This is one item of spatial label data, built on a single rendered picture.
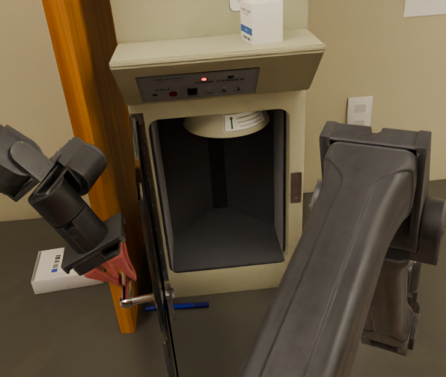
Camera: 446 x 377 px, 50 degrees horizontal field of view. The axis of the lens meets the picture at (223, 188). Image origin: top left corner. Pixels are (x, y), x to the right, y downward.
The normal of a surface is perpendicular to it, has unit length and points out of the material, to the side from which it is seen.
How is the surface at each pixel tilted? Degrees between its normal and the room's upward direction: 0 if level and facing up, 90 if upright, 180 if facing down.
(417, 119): 90
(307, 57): 135
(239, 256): 0
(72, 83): 90
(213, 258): 0
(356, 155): 16
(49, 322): 0
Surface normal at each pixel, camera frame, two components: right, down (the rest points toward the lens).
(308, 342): -0.19, -0.73
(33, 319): -0.06, -0.86
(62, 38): 0.08, 0.50
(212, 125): -0.34, 0.11
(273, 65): 0.10, 0.96
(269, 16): 0.31, 0.47
